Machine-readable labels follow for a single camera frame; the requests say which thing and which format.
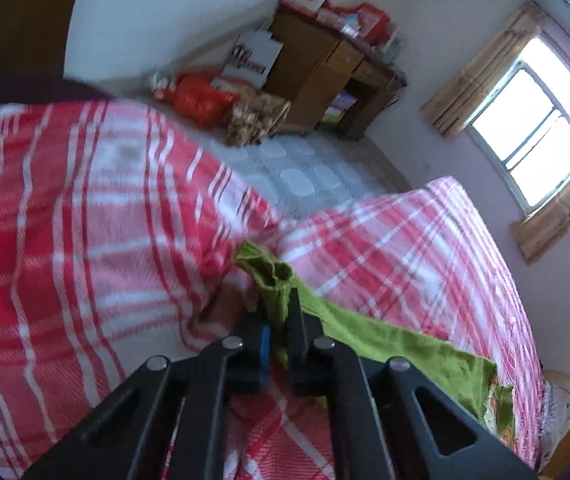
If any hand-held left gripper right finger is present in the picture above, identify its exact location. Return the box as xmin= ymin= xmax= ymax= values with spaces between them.
xmin=287 ymin=287 xmax=539 ymax=480

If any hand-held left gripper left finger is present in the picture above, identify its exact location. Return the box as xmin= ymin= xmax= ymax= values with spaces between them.
xmin=22 ymin=311 xmax=272 ymax=480

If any green knit sweater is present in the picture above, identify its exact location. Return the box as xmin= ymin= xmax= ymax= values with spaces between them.
xmin=235 ymin=241 xmax=516 ymax=456

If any red plaid bed sheet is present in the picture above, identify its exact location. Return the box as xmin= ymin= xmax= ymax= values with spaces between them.
xmin=0 ymin=100 xmax=546 ymax=480

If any tan woven basket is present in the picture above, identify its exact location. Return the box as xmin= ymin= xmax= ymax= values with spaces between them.
xmin=225 ymin=92 xmax=292 ymax=147

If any orange plastic bag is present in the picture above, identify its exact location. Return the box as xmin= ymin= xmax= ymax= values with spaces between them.
xmin=172 ymin=74 xmax=241 ymax=126

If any brown wooden desk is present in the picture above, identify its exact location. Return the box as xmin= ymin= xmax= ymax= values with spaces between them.
xmin=265 ymin=0 xmax=408 ymax=141

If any beige curtain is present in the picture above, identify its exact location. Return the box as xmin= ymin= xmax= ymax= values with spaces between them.
xmin=511 ymin=192 xmax=570 ymax=266
xmin=421 ymin=0 xmax=548 ymax=139

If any brown wooden door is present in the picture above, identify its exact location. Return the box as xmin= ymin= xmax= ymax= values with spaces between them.
xmin=0 ymin=0 xmax=88 ymax=111

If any window with white frame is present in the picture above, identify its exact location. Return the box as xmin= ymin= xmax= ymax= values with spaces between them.
xmin=467 ymin=35 xmax=570 ymax=213

